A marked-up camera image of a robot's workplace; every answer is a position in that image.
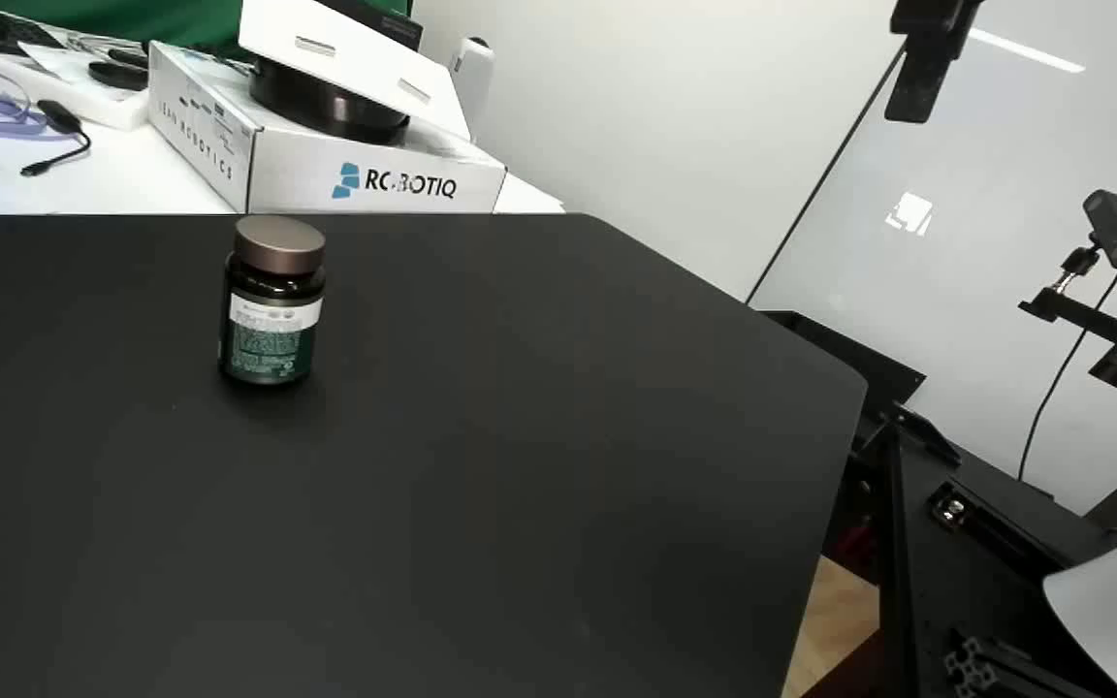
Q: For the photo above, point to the small black flat object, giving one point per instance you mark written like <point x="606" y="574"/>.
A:
<point x="117" y="76"/>

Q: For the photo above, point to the dark green supplement bottle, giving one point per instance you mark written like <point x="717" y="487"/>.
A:
<point x="271" y="323"/>

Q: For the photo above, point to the black round device in box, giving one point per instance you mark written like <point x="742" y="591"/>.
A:
<point x="325" y="111"/>

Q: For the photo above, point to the white flat box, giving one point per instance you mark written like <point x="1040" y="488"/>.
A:
<point x="68" y="79"/>

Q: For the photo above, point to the green backdrop cloth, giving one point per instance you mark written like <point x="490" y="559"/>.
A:
<point x="133" y="15"/>

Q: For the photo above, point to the black metal table frame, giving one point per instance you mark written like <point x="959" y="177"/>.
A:
<point x="971" y="554"/>

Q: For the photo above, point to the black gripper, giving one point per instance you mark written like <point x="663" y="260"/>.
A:
<point x="936" y="20"/>

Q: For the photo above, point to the white Robotiq cardboard box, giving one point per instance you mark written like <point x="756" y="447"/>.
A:
<point x="287" y="177"/>

